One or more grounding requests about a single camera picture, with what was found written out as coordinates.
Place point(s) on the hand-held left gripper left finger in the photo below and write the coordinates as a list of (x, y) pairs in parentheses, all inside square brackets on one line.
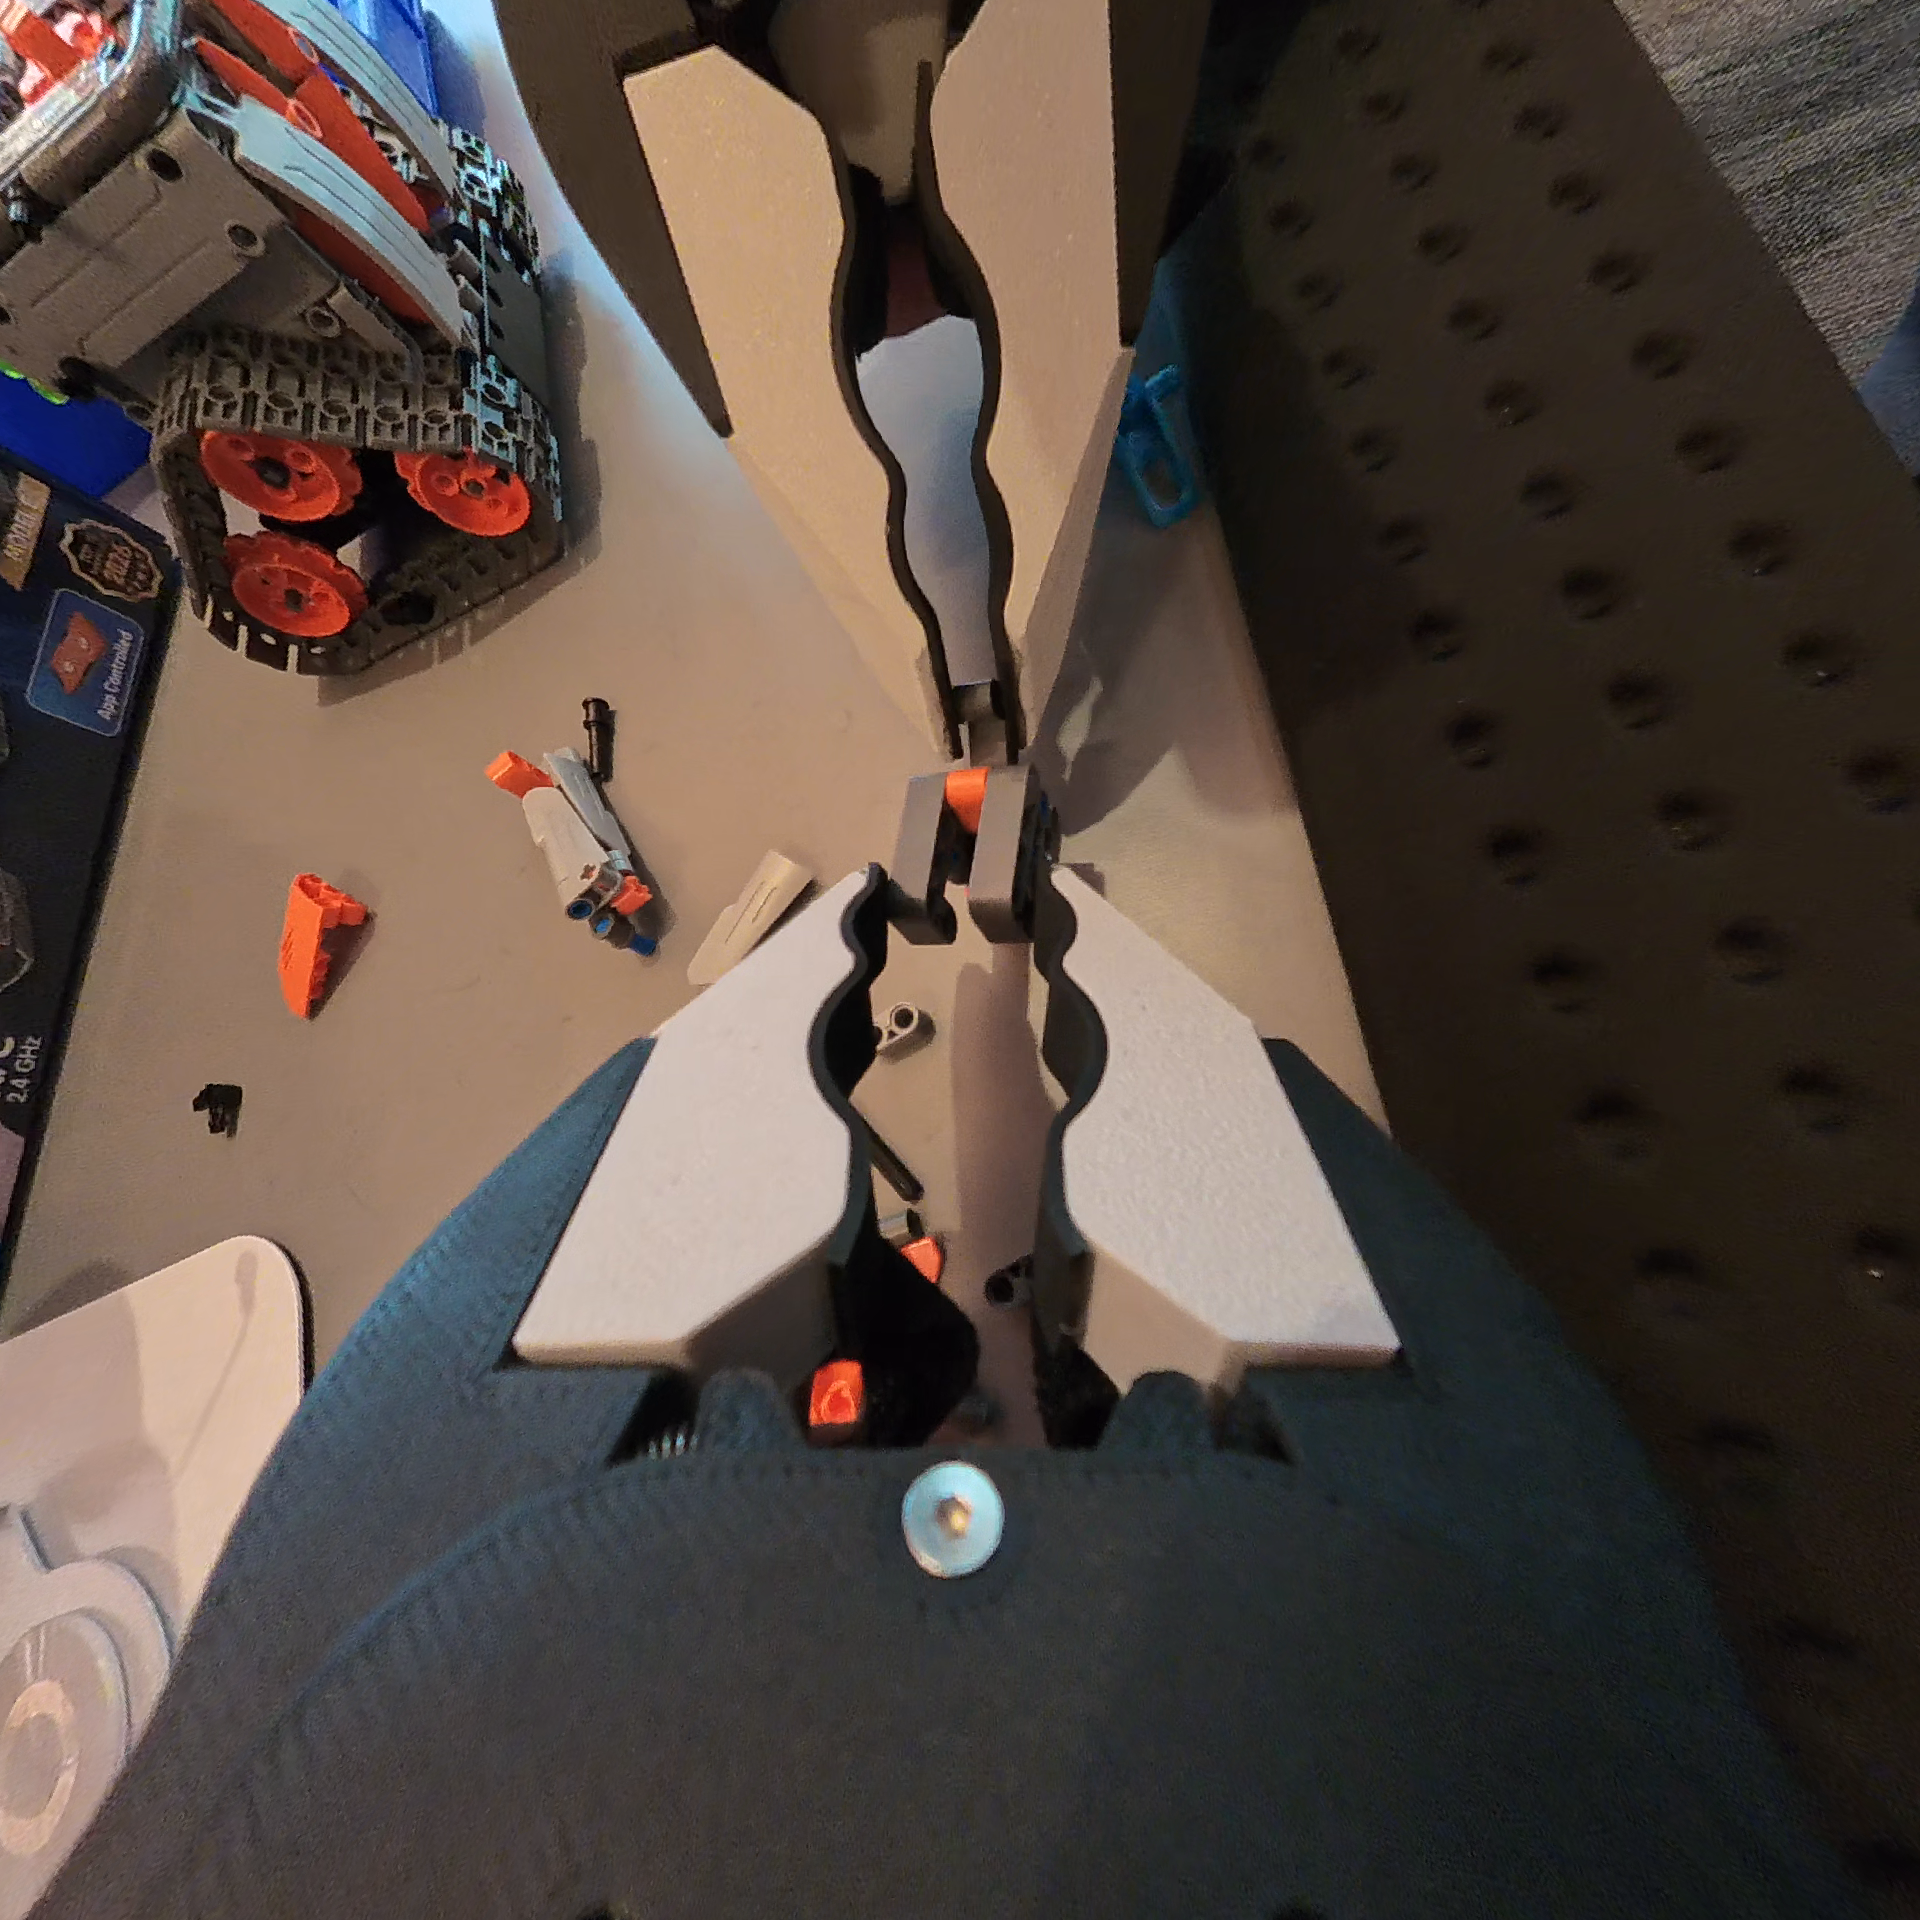
[(708, 1185)]

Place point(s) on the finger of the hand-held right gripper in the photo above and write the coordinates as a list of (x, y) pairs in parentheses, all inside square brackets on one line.
[(765, 331), (1051, 270)]

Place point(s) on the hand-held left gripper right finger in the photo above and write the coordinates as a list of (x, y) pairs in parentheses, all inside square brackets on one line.
[(1215, 1185)]

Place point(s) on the grey beam assembly orange bush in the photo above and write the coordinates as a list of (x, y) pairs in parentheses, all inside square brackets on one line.
[(938, 857)]

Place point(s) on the person's right hand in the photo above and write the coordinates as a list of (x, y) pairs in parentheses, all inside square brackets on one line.
[(917, 279)]

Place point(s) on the long black axle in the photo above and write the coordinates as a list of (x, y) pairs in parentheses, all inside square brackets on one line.
[(895, 1169)]

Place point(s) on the cyan plastic separator tool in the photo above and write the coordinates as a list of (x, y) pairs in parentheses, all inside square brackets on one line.
[(1154, 452)]

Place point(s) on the large orange angular brick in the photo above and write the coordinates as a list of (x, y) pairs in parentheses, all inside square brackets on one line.
[(837, 1394)]

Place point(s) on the small grey angled connector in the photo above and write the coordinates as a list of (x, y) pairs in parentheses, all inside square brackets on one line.
[(907, 1026)]

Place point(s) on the light grey curved panel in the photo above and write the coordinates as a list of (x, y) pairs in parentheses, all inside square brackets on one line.
[(750, 916)]

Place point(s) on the tracked toy robot vehicle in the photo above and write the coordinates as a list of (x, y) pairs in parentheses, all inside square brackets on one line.
[(303, 301)]

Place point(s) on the grey panel assembly orange connector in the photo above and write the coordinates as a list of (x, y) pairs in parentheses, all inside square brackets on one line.
[(580, 840)]

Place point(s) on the black long pin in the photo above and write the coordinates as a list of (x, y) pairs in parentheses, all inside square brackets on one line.
[(598, 738)]

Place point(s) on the orange wedge brick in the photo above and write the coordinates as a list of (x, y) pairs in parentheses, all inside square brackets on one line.
[(314, 939)]

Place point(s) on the small black connector piece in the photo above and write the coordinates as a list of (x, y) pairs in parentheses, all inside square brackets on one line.
[(220, 1107)]

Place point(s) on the black dimpled mat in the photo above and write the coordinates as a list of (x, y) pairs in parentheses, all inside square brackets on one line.
[(1575, 748)]

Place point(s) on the blue storage bin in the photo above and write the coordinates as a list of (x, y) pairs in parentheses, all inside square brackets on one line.
[(37, 430)]

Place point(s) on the blue robot kit box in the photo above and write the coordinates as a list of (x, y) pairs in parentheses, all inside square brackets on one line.
[(65, 796)]

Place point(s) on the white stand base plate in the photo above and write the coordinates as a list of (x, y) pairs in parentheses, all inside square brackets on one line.
[(135, 1424)]

